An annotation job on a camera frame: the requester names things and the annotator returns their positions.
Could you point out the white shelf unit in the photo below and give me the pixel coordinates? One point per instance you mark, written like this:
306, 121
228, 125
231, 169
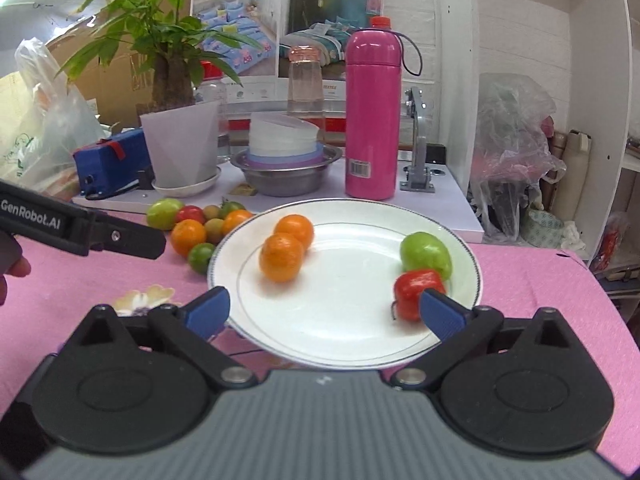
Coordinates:
595, 60

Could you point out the brown cardboard box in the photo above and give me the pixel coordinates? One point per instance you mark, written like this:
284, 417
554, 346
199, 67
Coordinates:
107, 75

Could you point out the small black box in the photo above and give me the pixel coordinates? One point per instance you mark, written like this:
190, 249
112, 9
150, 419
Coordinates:
438, 154

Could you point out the potted plant in white pot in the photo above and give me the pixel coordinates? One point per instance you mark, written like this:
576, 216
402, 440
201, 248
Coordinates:
180, 145

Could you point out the white plate with blue rim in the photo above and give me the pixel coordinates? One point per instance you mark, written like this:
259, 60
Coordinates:
340, 300

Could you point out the small brown fruit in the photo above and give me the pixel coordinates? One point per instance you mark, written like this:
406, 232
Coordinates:
215, 231
212, 211

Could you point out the bedding picture wall poster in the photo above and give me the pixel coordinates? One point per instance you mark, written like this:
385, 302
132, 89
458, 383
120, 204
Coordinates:
310, 5

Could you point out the clear crumpled plastic bag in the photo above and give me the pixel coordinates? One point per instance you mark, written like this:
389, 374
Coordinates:
510, 135

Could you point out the tan thermos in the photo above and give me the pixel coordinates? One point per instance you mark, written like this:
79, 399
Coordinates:
558, 160

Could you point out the red thermos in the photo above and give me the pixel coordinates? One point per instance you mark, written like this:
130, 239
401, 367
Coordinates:
548, 130

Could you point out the red packet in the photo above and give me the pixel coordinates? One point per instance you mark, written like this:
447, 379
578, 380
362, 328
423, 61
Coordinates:
614, 242

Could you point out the blue box with red latch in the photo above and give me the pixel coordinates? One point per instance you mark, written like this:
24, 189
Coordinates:
105, 160

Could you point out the pink thermos bottle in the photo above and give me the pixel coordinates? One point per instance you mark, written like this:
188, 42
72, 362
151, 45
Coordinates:
372, 120

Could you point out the grey metal clamp bracket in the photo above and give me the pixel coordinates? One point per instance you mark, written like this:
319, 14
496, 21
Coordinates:
419, 150

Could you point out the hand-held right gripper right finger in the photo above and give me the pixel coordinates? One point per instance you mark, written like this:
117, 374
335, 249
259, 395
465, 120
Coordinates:
440, 312

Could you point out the person's left hand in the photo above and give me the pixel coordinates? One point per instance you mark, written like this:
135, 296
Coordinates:
19, 267

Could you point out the small gold wrapper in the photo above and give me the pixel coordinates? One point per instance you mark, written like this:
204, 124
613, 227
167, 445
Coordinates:
246, 190

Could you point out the small dark green tomato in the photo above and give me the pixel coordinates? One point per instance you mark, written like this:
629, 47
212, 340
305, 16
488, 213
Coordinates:
201, 256
232, 206

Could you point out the clear plastic jar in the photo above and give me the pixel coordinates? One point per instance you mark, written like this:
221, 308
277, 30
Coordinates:
212, 96

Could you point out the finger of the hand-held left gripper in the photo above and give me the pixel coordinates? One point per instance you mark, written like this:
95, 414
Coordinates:
130, 242

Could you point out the white cloth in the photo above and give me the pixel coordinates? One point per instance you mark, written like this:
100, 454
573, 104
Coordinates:
574, 235

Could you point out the pink floral tablecloth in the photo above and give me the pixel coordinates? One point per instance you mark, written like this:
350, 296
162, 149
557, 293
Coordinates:
525, 280

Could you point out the floral patterned cup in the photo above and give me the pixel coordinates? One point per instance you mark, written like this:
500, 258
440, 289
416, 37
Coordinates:
542, 227

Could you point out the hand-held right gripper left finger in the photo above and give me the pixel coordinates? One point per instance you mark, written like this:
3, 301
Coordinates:
212, 310

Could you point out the clear drinking glass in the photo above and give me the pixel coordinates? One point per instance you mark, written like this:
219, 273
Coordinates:
306, 85

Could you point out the white plastic bag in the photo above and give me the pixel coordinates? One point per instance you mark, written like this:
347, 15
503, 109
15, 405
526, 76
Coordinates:
45, 125

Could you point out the stack of white plastic bowls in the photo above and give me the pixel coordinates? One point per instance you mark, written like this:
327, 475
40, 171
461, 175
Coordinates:
282, 137

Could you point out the steel basin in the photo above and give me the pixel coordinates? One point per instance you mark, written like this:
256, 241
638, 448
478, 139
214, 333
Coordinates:
285, 180

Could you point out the white saucer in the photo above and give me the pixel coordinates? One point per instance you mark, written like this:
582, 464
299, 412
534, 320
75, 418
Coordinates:
175, 190

